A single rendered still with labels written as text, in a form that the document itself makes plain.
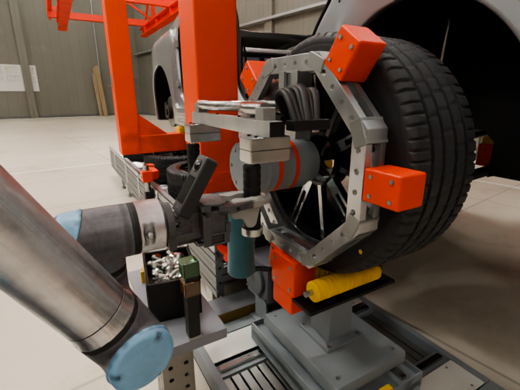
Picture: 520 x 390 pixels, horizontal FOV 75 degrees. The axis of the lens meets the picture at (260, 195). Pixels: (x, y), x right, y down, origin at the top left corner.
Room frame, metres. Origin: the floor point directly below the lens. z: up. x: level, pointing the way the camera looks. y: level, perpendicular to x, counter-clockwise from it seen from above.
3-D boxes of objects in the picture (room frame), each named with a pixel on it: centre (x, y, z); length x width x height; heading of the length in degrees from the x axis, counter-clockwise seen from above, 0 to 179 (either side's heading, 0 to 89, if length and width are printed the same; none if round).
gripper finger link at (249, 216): (0.62, 0.02, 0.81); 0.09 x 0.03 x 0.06; 112
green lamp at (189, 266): (0.71, 0.17, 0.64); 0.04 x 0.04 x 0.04; 30
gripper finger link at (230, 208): (0.60, 0.06, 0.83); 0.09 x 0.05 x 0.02; 112
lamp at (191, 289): (0.71, 0.17, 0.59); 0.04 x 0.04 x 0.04; 30
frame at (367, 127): (0.92, -0.10, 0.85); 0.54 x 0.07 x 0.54; 30
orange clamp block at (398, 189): (0.65, -0.26, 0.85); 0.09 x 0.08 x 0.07; 30
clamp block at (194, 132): (0.96, 0.16, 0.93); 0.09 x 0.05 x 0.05; 120
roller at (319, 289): (0.86, -0.25, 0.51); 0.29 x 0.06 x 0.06; 120
